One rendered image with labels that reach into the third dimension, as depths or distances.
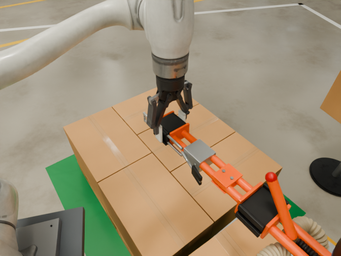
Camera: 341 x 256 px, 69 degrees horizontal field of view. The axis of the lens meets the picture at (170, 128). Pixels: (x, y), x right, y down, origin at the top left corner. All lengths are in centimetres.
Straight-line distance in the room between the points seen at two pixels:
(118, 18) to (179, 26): 19
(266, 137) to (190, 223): 153
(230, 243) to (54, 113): 249
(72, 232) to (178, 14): 99
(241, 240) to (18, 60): 83
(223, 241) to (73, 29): 79
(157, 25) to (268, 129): 233
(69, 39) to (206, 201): 113
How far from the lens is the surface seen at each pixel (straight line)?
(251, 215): 60
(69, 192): 227
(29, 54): 57
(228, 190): 64
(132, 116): 193
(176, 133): 74
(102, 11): 67
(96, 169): 164
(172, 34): 54
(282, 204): 58
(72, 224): 125
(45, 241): 122
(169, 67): 59
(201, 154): 69
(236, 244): 96
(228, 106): 293
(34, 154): 268
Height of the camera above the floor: 182
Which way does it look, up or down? 45 degrees down
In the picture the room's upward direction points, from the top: straight up
